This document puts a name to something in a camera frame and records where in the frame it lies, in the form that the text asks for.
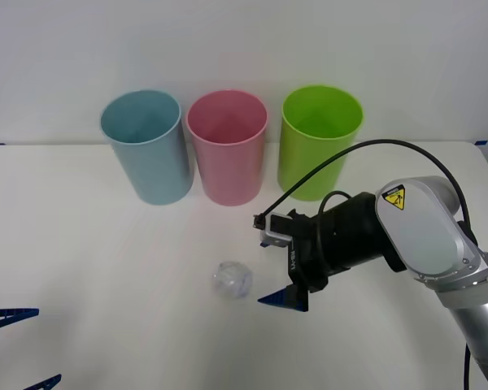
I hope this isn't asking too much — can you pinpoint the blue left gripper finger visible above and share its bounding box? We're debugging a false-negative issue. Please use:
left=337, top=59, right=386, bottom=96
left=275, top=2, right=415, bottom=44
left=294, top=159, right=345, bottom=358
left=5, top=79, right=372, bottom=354
left=0, top=307, right=40, bottom=335
left=23, top=373, right=63, bottom=390

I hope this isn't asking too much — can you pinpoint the pale blue plastic bin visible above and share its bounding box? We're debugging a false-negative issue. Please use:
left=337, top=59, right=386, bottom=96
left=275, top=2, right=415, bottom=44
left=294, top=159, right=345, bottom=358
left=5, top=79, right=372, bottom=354
left=99, top=89, right=195, bottom=206

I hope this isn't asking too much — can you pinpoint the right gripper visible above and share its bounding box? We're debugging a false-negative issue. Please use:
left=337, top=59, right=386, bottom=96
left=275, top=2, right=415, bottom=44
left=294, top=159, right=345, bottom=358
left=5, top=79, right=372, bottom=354
left=257, top=209, right=330, bottom=313

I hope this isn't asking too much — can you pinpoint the pink plastic bin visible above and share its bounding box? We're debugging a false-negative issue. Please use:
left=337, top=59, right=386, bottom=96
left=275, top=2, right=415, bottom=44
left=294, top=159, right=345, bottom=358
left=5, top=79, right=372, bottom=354
left=185, top=89, right=268, bottom=207

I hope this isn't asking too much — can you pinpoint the clear plastic bottle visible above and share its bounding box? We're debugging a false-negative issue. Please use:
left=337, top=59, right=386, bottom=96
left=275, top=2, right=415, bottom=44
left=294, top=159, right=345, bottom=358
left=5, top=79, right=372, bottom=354
left=211, top=260, right=255, bottom=301

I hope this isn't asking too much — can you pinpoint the green plastic bin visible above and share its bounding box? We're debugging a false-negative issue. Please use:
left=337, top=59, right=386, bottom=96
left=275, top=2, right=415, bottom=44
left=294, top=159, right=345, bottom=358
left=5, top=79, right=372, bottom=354
left=277, top=84, right=366, bottom=202

